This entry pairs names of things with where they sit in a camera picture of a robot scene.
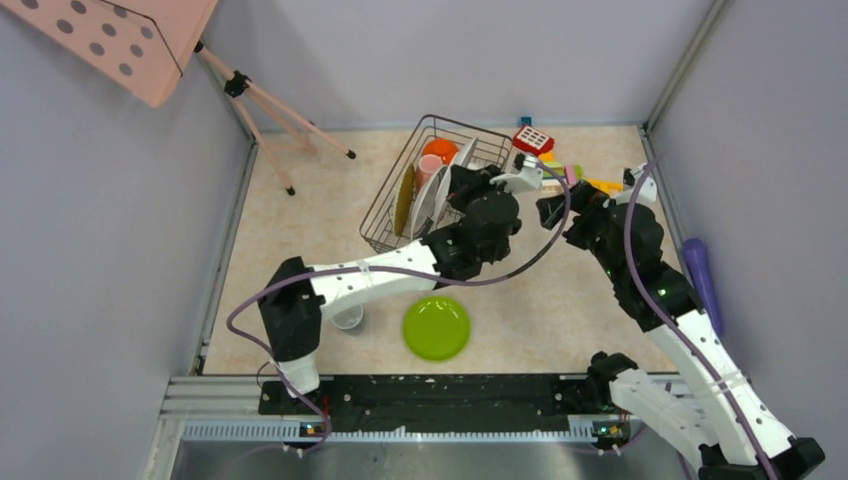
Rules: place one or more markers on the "red toy block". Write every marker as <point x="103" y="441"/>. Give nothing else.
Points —
<point x="532" y="141"/>

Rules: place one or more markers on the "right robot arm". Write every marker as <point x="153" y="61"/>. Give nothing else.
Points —
<point x="732" y="434"/>

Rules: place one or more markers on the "yellow toy triangle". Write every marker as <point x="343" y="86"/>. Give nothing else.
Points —
<point x="608" y="187"/>

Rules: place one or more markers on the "white cup pink handle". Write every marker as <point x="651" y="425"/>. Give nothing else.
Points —
<point x="426" y="168"/>

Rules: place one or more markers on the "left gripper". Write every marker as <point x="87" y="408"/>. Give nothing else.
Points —
<point x="466" y="181"/>

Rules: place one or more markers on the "white plate red characters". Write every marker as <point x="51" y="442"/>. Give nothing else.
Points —
<point x="452" y="176"/>

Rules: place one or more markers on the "grey wire dish rack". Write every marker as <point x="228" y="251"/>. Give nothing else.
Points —
<point x="493" y="148"/>

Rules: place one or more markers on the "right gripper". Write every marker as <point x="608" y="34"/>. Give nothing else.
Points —
<point x="589" y="203"/>

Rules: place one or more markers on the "stack of coloured blocks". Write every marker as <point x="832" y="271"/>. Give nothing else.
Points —
<point x="571" y="173"/>

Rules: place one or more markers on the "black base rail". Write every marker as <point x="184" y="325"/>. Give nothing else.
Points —
<point x="471" y="406"/>

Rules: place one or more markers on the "pink perforated board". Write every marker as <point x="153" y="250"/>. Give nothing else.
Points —
<point x="144" y="46"/>

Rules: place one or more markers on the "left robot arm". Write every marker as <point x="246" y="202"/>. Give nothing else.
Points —
<point x="293" y="314"/>

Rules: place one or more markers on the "orange bowl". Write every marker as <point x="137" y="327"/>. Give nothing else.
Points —
<point x="443" y="148"/>

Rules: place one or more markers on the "white plate green red rim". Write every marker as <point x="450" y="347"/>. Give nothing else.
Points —
<point x="424" y="206"/>

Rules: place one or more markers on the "small grey mug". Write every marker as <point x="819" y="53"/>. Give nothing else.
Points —
<point x="349" y="320"/>

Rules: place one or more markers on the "woven bamboo tray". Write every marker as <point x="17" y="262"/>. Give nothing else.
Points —
<point x="403" y="200"/>

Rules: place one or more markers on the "pink tripod stand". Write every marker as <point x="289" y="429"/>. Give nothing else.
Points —
<point x="239" y="86"/>

